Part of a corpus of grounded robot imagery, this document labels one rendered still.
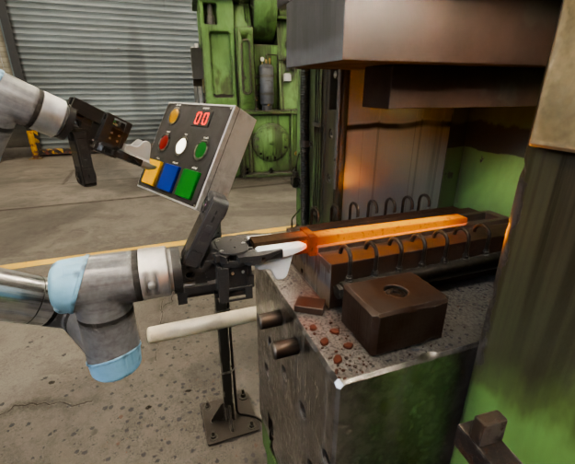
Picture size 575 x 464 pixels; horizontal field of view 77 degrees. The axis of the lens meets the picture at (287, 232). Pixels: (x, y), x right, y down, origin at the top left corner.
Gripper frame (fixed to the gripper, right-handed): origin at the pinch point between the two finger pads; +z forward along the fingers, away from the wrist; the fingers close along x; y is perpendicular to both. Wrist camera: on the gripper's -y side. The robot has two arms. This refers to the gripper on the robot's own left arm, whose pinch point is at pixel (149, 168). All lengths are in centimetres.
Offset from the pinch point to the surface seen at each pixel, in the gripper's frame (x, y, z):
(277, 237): -44.4, -4.1, 1.8
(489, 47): -63, 31, 8
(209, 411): 17, -82, 68
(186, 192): -1.7, -2.3, 10.4
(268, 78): 314, 187, 264
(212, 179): -7.0, 3.3, 12.8
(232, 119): -7.0, 18.9, 11.8
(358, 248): -53, -1, 12
